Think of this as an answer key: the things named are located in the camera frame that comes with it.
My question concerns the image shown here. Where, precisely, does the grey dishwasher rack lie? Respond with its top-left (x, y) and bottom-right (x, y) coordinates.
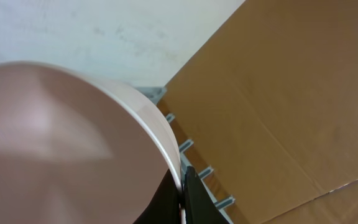
top-left (137, 87), bottom-right (235, 223)

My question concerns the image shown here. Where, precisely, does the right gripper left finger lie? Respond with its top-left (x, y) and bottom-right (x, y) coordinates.
top-left (134, 170), bottom-right (181, 224)

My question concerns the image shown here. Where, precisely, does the pink white bowl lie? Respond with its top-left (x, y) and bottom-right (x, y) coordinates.
top-left (0, 62), bottom-right (181, 223)

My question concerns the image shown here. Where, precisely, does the brown cardboard box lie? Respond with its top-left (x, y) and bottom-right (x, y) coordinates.
top-left (165, 0), bottom-right (358, 223)

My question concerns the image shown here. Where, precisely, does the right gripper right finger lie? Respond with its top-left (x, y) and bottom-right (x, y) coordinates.
top-left (183, 166), bottom-right (229, 224)

